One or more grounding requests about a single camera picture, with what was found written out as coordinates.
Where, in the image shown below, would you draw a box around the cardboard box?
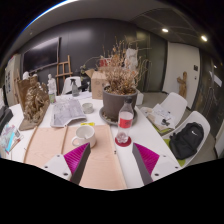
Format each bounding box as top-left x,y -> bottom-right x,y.
84,68 -> 108,100

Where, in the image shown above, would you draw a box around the white mug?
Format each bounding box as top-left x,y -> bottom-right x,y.
71,124 -> 97,149

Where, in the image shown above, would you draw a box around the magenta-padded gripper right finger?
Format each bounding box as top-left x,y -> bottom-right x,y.
131,142 -> 183,186

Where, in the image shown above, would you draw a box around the grey spray bottle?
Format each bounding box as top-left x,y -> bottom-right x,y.
69,78 -> 80,98

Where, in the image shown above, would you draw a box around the wooden figure sculpture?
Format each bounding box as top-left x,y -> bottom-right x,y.
176,71 -> 188,99

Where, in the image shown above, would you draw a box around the small green-labelled bottle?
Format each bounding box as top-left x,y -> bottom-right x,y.
48,91 -> 56,105

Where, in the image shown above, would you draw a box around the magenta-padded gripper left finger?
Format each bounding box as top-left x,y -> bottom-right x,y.
42,142 -> 92,186

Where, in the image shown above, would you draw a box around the open grey printed booklet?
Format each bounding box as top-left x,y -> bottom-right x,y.
49,98 -> 88,129

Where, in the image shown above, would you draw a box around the white plastic chair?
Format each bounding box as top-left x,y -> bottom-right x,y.
61,75 -> 83,96

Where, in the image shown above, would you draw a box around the stack of papers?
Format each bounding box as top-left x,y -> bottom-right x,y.
146,103 -> 177,131

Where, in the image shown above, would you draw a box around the small white figurine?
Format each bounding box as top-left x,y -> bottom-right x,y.
46,73 -> 58,96

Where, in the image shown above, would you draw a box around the black backpack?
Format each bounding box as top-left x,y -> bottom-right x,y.
168,121 -> 205,160

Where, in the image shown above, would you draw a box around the colourful packet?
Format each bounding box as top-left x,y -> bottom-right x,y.
0,123 -> 23,154

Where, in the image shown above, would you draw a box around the clear bottle with red label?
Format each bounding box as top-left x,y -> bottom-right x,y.
115,96 -> 135,144

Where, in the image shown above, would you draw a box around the black wall screen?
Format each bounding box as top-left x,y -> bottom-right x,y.
22,36 -> 61,73

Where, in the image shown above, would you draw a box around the white cabinet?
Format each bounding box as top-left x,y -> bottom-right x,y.
4,53 -> 23,108

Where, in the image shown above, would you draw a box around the wooden easel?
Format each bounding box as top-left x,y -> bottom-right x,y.
55,54 -> 74,96

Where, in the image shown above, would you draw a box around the grey plant saucer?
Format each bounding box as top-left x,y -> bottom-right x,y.
98,106 -> 138,127

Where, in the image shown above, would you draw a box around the white chair with green cushion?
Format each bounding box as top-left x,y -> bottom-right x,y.
163,110 -> 214,168

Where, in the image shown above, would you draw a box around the light wooden board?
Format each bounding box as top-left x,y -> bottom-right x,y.
23,124 -> 128,191

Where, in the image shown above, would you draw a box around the small white bowl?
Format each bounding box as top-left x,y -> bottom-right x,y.
81,102 -> 95,115

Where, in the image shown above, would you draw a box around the dried plant in brown pot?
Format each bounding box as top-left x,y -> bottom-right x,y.
98,38 -> 149,122

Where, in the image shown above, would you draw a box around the black device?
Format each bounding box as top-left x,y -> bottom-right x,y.
0,106 -> 14,134

